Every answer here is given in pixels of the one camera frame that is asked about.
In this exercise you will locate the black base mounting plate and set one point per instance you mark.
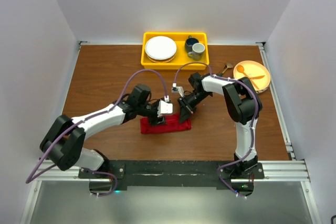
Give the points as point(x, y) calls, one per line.
point(245, 187)

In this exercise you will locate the orange wooden knife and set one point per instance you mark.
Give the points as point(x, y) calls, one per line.
point(256, 77)

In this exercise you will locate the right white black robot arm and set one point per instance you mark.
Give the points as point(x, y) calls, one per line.
point(243, 106)

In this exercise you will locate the orange wooden plate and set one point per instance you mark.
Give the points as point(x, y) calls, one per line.
point(253, 68)

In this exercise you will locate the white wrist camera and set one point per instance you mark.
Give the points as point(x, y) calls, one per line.
point(164, 108)
point(177, 89)

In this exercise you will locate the aluminium frame rail right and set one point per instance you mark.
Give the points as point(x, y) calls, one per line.
point(286, 137)

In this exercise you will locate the wooden plate under white plate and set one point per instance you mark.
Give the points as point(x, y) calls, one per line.
point(161, 60)

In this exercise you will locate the orange wooden spoon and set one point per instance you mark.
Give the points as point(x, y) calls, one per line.
point(241, 69)

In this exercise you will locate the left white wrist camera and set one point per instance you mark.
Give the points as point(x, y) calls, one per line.
point(164, 108)

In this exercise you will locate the aluminium frame rail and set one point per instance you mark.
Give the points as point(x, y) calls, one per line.
point(280, 171)
point(286, 137)

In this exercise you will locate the aluminium frame rail front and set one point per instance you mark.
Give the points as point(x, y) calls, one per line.
point(280, 171)

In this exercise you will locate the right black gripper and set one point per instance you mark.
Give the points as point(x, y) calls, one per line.
point(186, 109)

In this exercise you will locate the red cloth napkin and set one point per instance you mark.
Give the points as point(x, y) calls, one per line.
point(171, 124)

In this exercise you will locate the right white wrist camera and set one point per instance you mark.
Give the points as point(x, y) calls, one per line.
point(177, 89)

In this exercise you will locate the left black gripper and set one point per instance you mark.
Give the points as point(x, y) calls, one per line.
point(155, 120)

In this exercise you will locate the brass spoon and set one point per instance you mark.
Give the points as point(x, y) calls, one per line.
point(225, 68)

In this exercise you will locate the grey white mug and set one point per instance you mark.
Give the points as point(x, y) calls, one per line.
point(197, 51)

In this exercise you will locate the dark blue mug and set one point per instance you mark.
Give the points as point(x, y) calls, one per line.
point(189, 43)

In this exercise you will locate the yellow plastic bin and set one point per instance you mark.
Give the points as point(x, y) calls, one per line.
point(181, 56)

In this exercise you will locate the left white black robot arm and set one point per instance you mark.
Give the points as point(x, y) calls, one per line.
point(63, 143)

